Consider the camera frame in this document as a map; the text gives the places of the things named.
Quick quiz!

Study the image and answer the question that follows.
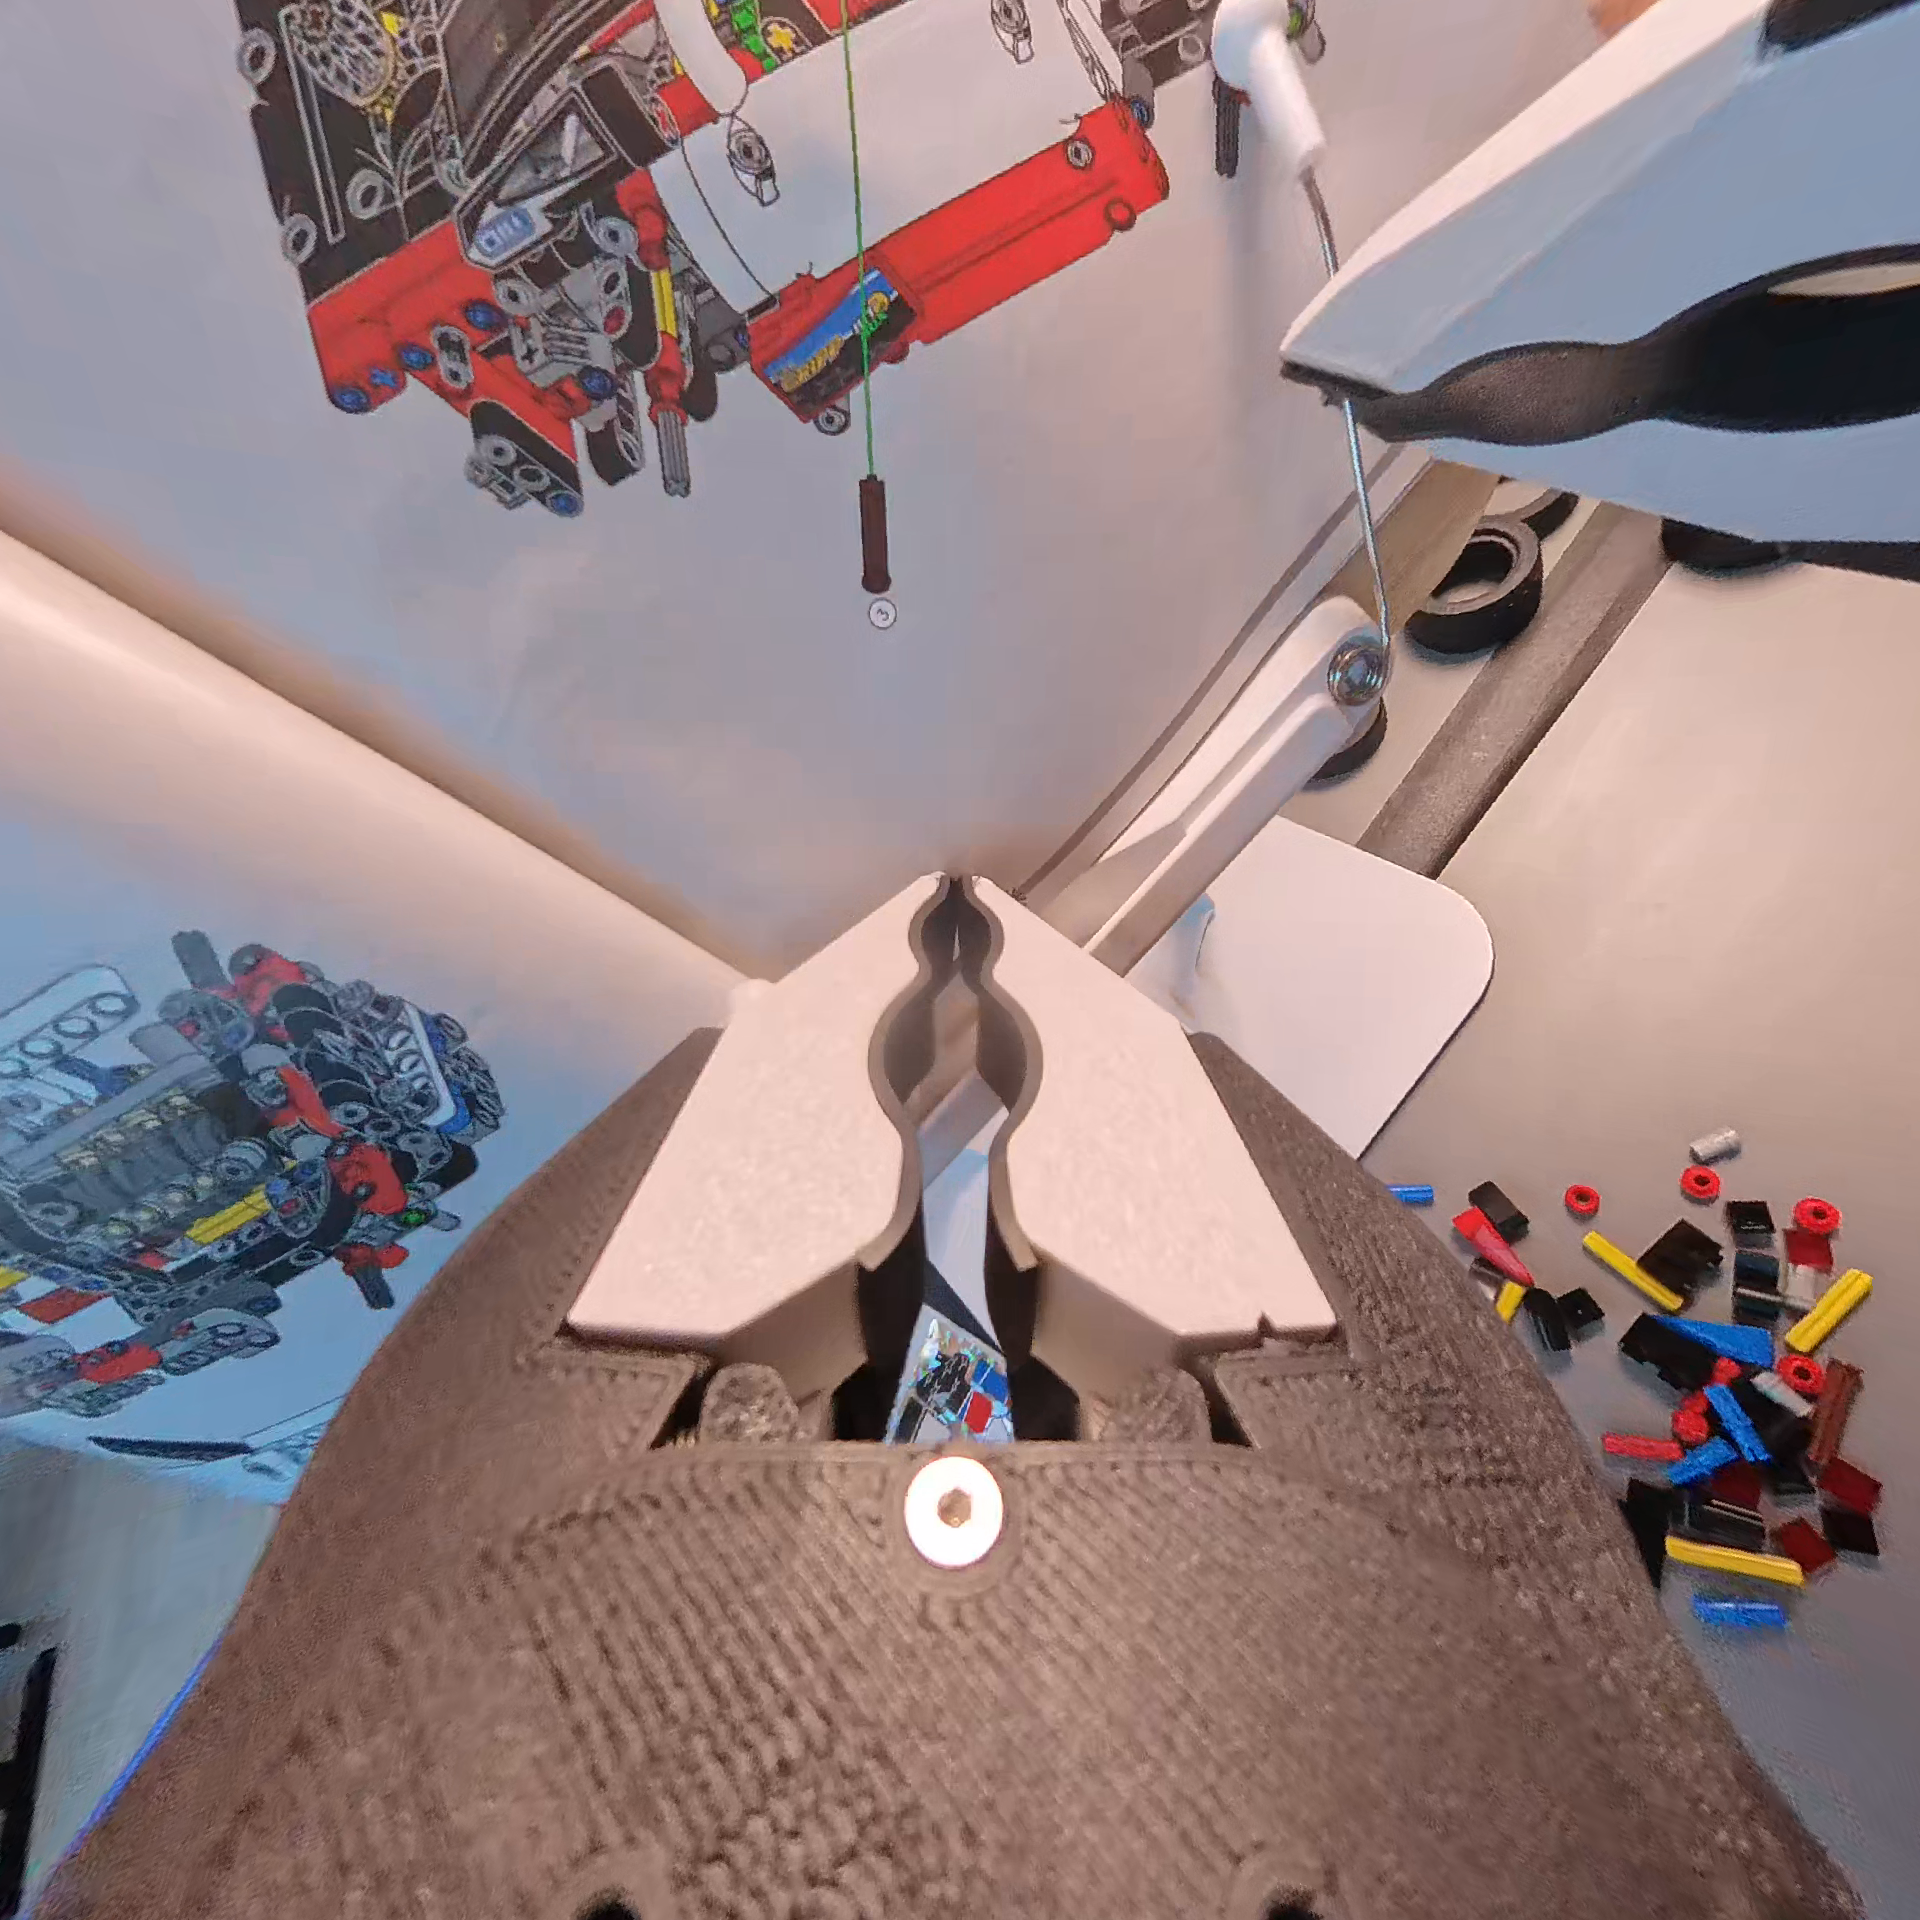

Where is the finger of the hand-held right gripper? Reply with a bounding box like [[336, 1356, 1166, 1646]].
[[1347, 282, 1920, 546], [1276, 0, 1920, 404]]

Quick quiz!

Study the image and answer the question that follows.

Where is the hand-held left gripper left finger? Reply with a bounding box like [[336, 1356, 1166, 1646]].
[[564, 872, 958, 1403]]

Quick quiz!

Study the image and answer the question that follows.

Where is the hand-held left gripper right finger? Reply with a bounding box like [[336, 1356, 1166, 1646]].
[[958, 875, 1340, 1403]]

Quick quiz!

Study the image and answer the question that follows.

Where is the lego instruction booklet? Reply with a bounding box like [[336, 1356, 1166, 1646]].
[[0, 0, 1599, 1501]]

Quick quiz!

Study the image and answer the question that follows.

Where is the pile of small lego pieces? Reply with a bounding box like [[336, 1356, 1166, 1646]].
[[1386, 1125, 1884, 1634]]

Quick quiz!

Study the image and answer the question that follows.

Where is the black rubber tire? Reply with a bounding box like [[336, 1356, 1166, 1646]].
[[1407, 517, 1549, 658], [1658, 517, 1824, 575]]

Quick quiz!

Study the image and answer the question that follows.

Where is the white book stand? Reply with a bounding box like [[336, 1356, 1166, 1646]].
[[900, 448, 1577, 1165]]

